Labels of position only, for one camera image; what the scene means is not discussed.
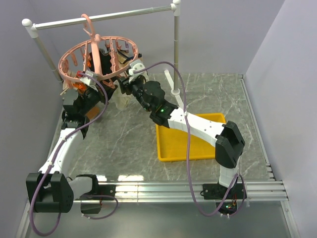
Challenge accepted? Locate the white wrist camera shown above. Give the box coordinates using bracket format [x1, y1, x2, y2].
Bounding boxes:
[128, 59, 146, 83]
[77, 70, 97, 90]

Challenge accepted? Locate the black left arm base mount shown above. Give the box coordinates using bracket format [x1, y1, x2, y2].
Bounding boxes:
[80, 184, 118, 215]

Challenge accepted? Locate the beige hanging garment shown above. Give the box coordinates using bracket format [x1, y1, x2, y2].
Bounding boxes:
[114, 50, 134, 70]

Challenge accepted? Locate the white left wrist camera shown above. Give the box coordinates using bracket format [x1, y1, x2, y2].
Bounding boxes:
[77, 70, 97, 90]

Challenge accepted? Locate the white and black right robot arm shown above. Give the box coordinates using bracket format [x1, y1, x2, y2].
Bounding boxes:
[119, 75, 245, 198]

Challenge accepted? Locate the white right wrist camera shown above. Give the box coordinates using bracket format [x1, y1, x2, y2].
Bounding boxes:
[128, 59, 146, 83]

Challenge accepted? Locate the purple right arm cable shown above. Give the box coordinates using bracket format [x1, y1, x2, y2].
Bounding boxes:
[133, 61, 248, 217]

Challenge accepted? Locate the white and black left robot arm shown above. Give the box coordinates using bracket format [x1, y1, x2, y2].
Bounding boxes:
[26, 86, 108, 213]

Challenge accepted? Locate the aluminium rail frame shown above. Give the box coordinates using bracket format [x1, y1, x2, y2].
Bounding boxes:
[14, 74, 302, 238]

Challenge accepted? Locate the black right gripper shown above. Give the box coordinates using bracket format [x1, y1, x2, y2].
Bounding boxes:
[115, 75, 152, 113]

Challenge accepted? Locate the black hanging garment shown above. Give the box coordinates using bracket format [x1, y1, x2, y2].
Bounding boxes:
[87, 48, 116, 87]

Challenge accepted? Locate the yellow plastic tray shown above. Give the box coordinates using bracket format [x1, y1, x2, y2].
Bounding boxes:
[156, 108, 226, 162]

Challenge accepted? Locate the pink round clip hanger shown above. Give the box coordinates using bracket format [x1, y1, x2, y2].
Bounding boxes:
[57, 13, 142, 90]

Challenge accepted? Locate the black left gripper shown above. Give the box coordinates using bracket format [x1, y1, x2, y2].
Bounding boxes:
[79, 81, 117, 116]

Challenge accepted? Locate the brown hanging garment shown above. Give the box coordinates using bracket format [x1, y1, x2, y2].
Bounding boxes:
[59, 81, 100, 119]

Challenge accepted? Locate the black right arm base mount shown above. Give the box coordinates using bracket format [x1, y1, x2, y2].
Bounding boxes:
[200, 182, 248, 218]

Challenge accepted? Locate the silver white clothes rack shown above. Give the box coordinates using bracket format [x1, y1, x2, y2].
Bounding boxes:
[22, 0, 181, 83]

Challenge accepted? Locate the pale green white underwear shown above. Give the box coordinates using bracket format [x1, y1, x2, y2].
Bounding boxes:
[111, 75, 131, 110]

